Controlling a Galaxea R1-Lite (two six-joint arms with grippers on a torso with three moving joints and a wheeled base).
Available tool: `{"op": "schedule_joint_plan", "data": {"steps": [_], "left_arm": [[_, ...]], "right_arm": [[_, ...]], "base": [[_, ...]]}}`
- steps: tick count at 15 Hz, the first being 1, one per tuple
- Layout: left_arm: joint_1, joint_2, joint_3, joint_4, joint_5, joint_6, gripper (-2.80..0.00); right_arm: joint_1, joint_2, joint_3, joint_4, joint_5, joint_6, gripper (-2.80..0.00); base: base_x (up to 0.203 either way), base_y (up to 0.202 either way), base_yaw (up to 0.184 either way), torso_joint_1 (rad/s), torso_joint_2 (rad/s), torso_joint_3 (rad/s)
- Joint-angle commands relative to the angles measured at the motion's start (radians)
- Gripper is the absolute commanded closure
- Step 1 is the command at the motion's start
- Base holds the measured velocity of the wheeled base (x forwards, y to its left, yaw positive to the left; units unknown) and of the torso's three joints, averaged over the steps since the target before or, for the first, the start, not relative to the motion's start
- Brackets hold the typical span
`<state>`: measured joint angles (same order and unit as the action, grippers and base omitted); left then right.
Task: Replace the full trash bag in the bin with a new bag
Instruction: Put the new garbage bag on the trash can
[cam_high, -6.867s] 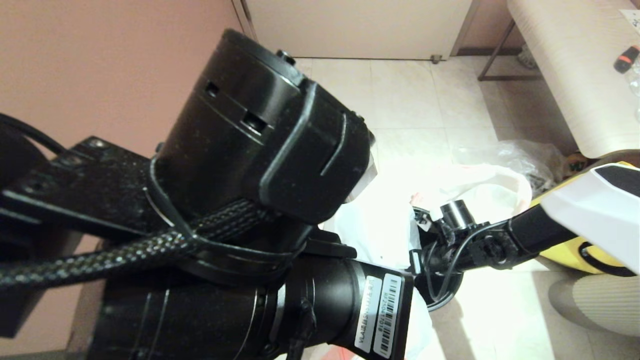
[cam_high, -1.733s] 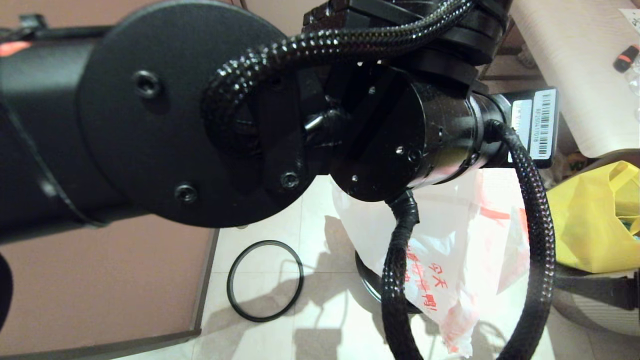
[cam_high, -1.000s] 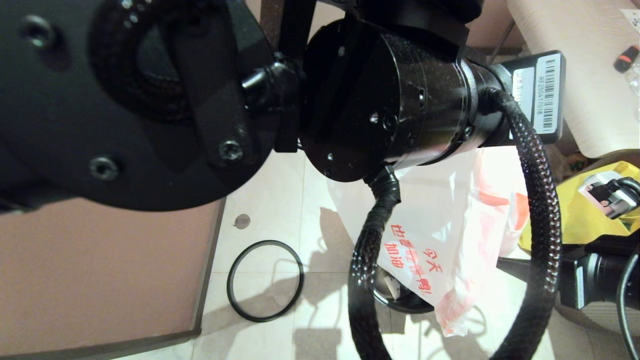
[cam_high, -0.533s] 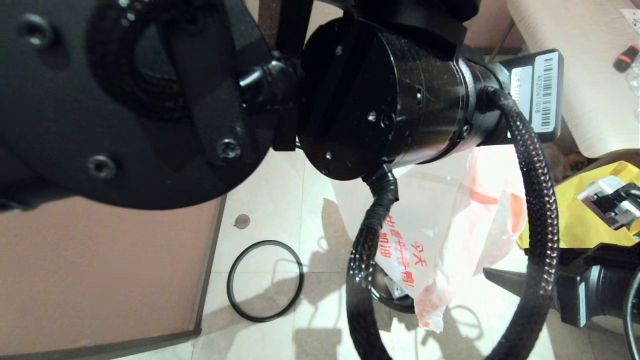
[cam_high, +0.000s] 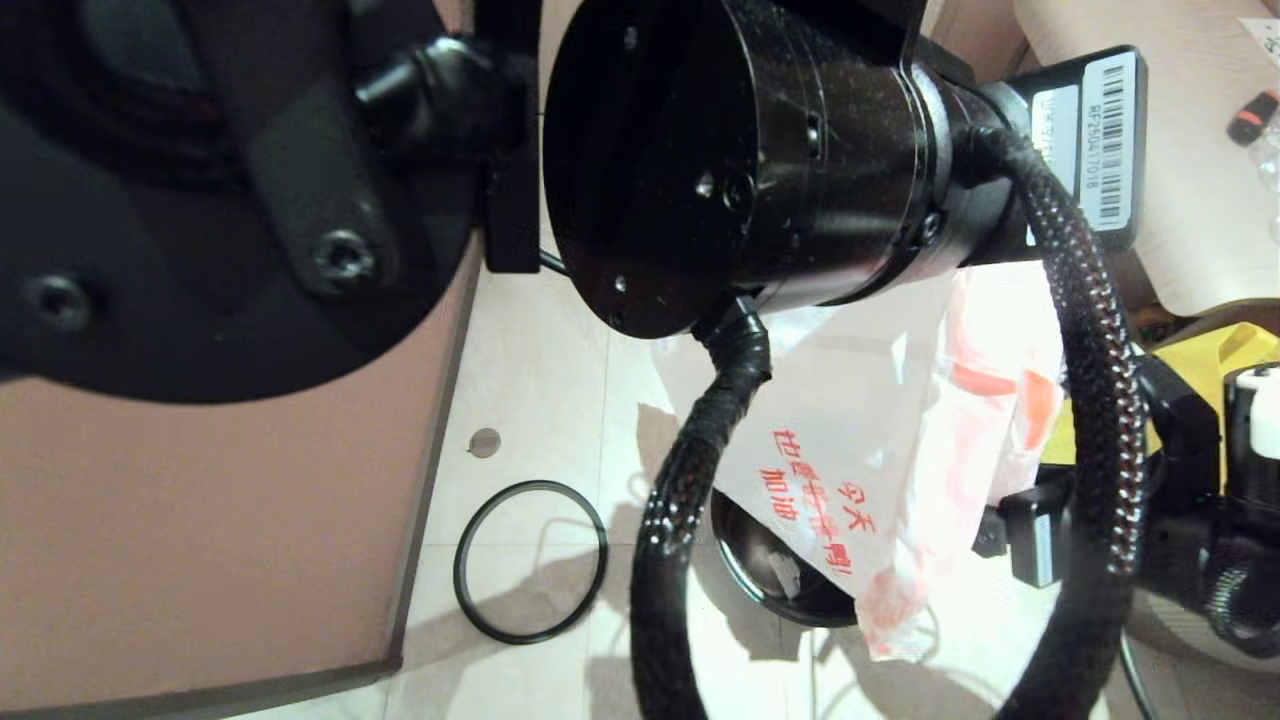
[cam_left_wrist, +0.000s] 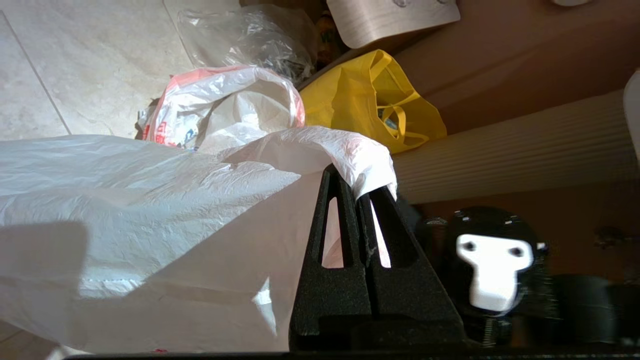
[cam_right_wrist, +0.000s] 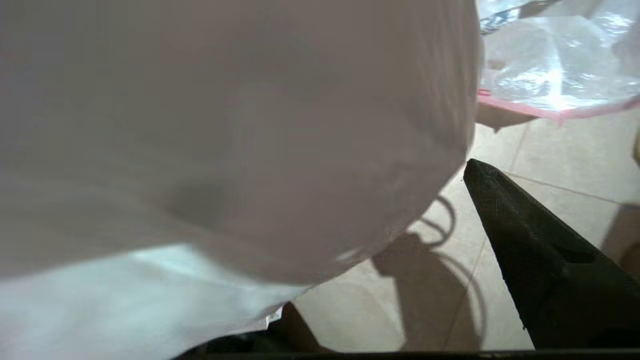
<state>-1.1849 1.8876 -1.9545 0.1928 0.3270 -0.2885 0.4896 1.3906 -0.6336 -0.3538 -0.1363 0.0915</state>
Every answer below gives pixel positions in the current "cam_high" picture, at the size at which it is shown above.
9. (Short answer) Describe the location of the fresh white pink trash bag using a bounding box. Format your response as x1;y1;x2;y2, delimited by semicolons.
650;262;1066;663

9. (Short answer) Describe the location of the grey bin rim ring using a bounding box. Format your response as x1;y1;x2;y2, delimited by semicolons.
453;481;609;646

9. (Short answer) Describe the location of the yellow shopping bag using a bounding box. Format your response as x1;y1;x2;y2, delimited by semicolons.
1040;322;1280;466

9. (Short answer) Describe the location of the black round trash bin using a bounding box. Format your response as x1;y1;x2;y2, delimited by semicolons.
708;488;861;629

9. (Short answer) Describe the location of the black orange marker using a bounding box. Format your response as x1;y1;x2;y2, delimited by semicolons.
1228;88;1280;146

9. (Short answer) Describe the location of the white printed paper sheet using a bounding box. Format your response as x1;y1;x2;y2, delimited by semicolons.
1238;18;1280;66

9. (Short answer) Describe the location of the green printed package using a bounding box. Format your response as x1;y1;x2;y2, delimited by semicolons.
1135;305;1181;346

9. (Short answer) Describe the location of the braided black right arm cable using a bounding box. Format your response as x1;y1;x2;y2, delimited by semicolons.
1205;565;1280;651

